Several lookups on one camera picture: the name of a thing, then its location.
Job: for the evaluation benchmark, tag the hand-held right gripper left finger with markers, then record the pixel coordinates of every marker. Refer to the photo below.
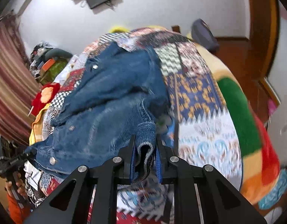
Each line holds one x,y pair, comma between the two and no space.
133,165

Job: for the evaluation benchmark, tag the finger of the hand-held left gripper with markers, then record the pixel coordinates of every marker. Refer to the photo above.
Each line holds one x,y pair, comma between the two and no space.
28,155

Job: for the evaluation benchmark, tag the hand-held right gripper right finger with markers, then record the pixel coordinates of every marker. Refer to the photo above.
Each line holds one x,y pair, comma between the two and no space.
158,170

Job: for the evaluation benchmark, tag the blue denim jacket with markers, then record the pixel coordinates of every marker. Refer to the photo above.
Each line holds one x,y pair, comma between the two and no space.
110,98

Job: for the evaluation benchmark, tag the person's left forearm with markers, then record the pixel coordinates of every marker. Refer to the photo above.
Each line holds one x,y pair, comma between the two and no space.
16,210

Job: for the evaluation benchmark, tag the person's left hand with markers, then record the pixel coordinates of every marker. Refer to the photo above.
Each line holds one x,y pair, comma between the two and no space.
21,187

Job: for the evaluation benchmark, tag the red plush toy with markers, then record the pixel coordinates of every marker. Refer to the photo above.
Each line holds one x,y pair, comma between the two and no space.
38,102

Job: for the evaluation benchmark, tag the striped red gold curtain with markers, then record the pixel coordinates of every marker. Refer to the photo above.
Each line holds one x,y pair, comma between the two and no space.
10,86

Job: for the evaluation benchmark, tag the patchwork printed quilt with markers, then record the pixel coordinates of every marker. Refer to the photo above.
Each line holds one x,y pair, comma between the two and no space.
199,93

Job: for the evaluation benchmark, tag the green patterned storage box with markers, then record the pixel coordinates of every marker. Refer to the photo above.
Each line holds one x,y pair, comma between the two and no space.
55,71

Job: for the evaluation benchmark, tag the white pillow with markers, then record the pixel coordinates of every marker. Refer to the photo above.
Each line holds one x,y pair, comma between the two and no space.
65,73

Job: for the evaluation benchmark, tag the orange box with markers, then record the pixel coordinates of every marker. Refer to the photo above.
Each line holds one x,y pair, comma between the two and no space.
48,64

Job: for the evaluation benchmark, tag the colourful striped fleece blanket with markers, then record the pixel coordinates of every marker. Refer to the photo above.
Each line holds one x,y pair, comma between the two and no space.
232,102

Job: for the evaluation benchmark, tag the pile of assorted clutter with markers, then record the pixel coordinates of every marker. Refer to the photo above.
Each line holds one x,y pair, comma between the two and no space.
37,53

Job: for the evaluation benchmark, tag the grey bolster pillow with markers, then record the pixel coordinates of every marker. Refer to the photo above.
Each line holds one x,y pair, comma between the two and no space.
59,52

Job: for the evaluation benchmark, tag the yellow plush cushion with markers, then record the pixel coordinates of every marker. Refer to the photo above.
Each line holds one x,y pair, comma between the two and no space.
117,29

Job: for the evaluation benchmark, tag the grey backpack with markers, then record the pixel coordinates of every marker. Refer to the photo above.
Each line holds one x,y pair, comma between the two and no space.
204,35

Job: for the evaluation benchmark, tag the wooden bed post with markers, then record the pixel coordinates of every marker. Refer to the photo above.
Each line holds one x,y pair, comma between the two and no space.
176,29

